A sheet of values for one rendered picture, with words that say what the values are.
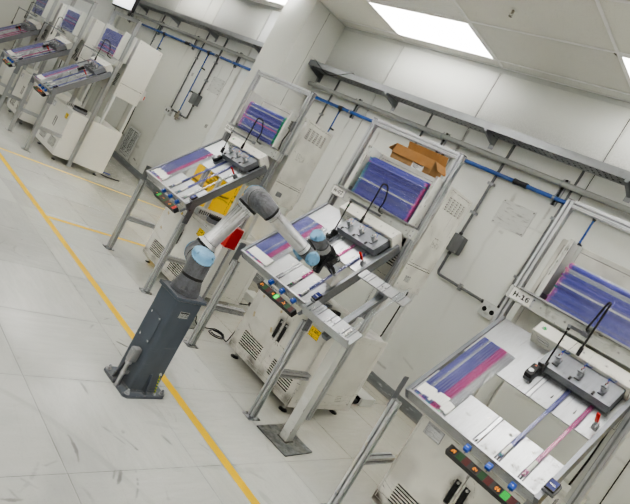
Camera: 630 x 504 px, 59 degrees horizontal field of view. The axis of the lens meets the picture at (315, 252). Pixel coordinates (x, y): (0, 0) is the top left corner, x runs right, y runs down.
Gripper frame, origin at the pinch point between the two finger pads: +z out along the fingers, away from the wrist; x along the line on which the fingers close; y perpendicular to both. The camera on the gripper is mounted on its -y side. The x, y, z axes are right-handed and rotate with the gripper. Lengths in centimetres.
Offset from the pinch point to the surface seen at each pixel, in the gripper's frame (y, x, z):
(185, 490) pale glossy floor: -123, -62, -38
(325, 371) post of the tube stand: -42, -34, 15
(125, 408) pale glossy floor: -125, -9, -42
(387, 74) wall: 235, 212, 78
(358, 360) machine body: -14, -10, 72
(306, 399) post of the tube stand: -59, -33, 24
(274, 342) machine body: -47, 24, 40
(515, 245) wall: 150, -5, 123
